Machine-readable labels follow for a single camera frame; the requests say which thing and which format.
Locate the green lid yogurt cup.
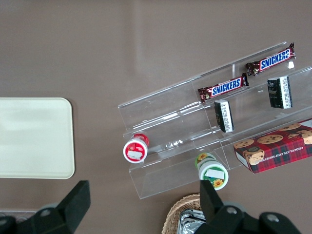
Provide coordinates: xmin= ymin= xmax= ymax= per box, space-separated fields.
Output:
xmin=195 ymin=152 xmax=229 ymax=191

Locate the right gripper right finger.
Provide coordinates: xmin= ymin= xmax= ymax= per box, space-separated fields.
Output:
xmin=192 ymin=180 xmax=303 ymax=234

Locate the clear acrylic tiered shelf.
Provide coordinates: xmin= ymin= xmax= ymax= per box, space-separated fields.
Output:
xmin=117 ymin=41 xmax=312 ymax=200

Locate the red tartan cookie box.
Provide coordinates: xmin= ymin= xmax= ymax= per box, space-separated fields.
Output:
xmin=233 ymin=118 xmax=312 ymax=174

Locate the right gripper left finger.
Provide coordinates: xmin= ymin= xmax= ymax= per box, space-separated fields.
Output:
xmin=0 ymin=180 xmax=91 ymax=234

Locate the small black chocolate box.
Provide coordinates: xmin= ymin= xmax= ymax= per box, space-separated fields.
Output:
xmin=214 ymin=99 xmax=235 ymax=134
xmin=267 ymin=76 xmax=293 ymax=110

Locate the red lid yogurt cup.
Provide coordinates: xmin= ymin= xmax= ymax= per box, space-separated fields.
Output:
xmin=123 ymin=133 xmax=150 ymax=163

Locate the beige plastic tray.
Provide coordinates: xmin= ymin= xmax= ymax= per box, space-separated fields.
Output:
xmin=0 ymin=97 xmax=76 ymax=180

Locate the aluminium foil tray stack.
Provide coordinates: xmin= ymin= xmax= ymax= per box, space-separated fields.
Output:
xmin=179 ymin=209 xmax=208 ymax=234

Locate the light oval wicker basket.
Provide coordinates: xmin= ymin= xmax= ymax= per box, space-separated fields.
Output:
xmin=162 ymin=194 xmax=208 ymax=234

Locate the brown Snickers bar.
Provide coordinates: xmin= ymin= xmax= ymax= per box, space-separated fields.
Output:
xmin=245 ymin=43 xmax=297 ymax=77
xmin=197 ymin=73 xmax=250 ymax=103

